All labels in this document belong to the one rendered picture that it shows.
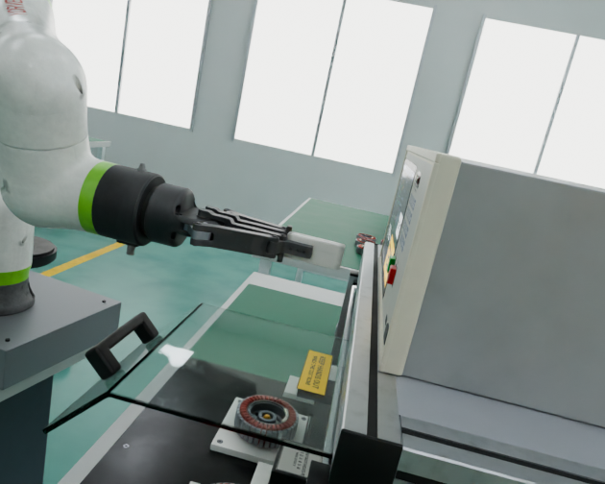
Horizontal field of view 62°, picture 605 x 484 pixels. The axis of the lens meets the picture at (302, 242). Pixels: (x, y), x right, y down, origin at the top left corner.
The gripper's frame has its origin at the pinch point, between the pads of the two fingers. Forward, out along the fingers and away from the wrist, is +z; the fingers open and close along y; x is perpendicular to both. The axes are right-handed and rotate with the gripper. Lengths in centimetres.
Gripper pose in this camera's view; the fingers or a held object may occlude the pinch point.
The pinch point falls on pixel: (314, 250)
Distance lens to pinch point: 60.1
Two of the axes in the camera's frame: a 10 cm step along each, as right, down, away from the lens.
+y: -1.4, 2.0, -9.7
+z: 9.7, 2.4, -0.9
